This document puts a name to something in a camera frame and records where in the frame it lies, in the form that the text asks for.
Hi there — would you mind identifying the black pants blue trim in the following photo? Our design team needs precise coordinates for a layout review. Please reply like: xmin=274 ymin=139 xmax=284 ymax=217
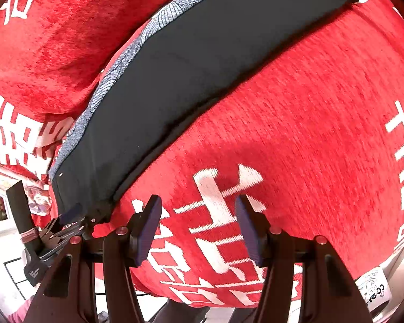
xmin=49 ymin=0 xmax=356 ymax=223

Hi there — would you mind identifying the pink sleeve forearm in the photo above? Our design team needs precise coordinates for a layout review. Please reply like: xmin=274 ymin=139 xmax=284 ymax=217
xmin=7 ymin=296 xmax=34 ymax=323

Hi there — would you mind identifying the white printed label tag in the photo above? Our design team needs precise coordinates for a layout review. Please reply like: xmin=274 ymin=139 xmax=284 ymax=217
xmin=356 ymin=267 xmax=392 ymax=316

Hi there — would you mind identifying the printed picture pillow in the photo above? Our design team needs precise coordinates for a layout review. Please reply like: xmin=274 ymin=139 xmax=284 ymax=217
xmin=0 ymin=160 xmax=53 ymax=217

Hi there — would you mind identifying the red wedding sofa cover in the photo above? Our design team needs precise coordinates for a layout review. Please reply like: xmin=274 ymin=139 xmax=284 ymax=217
xmin=0 ymin=0 xmax=404 ymax=308

